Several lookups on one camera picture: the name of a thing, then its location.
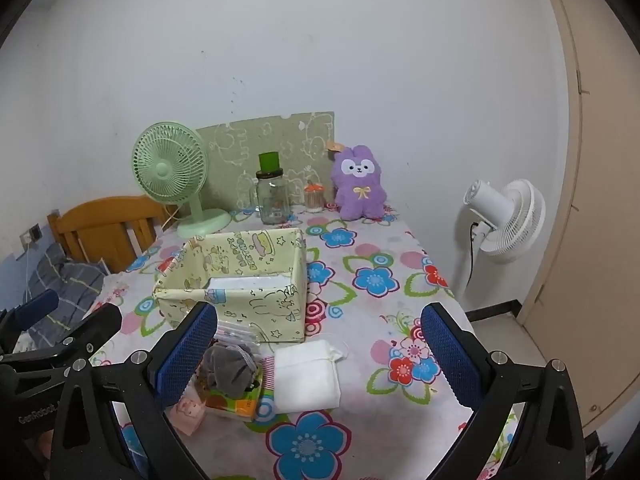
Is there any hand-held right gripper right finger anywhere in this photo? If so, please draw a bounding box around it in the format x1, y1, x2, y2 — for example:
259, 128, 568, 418
420, 302, 586, 480

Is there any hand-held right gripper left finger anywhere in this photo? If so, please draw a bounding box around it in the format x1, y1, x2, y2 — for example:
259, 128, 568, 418
50, 301, 218, 480

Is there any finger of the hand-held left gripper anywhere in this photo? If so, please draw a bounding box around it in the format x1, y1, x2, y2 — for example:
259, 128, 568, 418
0, 288, 60, 336
0, 302, 123, 368

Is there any grey sock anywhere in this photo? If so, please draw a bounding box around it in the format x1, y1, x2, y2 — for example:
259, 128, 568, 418
200, 342, 261, 396

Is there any clear plastic bag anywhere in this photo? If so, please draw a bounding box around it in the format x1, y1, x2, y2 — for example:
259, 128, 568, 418
212, 317, 261, 348

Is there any pink tissue packet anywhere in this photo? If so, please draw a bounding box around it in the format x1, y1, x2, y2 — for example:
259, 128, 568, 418
165, 390, 207, 438

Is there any green tissue packet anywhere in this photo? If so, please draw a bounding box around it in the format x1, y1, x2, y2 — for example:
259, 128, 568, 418
197, 365, 266, 423

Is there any yellow printed storage box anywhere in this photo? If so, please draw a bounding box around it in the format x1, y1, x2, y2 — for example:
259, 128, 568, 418
152, 227, 308, 343

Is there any white cloth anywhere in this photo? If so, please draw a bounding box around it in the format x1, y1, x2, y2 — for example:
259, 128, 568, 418
274, 339, 346, 412

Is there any grey plaid pillow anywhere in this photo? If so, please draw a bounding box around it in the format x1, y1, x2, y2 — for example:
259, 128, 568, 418
15, 245, 108, 346

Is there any white tissue pack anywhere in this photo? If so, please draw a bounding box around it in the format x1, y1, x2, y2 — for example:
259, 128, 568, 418
206, 271, 293, 293

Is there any wooden bed headboard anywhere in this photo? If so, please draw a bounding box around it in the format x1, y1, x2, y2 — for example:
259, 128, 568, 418
47, 195, 178, 275

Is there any white standing fan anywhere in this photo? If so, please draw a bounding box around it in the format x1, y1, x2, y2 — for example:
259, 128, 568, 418
450, 178, 547, 311

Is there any green desk fan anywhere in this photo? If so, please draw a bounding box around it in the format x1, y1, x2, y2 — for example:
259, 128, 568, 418
131, 121, 232, 239

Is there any glass jar with green lid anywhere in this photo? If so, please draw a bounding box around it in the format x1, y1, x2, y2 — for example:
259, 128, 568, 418
248, 151, 292, 226

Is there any small jar with orange lid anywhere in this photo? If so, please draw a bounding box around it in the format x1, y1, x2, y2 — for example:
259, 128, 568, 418
304, 180, 326, 214

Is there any purple plush bunny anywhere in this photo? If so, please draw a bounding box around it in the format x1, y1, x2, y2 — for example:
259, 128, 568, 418
325, 141, 388, 221

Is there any beige door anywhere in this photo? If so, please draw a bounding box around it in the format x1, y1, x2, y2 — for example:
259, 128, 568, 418
517, 0, 640, 433

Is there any wall socket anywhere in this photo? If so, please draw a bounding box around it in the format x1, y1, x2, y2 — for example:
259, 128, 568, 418
20, 222, 42, 251

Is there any green fan cable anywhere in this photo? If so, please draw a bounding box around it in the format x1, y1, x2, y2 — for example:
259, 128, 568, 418
160, 203, 181, 233

